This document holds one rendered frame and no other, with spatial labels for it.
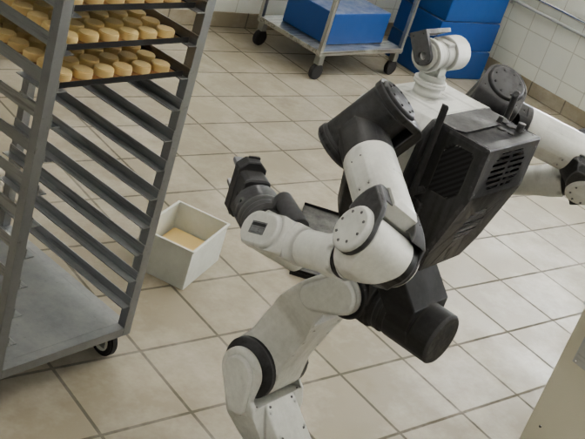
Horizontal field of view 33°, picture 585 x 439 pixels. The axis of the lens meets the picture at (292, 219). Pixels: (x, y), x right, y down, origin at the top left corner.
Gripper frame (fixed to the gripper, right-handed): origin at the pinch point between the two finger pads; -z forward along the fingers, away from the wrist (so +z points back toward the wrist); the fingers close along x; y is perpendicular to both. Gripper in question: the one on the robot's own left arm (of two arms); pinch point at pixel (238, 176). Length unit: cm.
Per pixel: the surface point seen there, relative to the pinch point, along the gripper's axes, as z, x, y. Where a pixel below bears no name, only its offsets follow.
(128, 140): -85, -35, -2
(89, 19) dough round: -71, 2, 19
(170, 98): -75, -17, -7
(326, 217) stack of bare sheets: -177, -102, -120
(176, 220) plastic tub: -151, -96, -45
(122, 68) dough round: -66, -7, 10
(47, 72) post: -50, -5, 30
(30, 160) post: -50, -27, 30
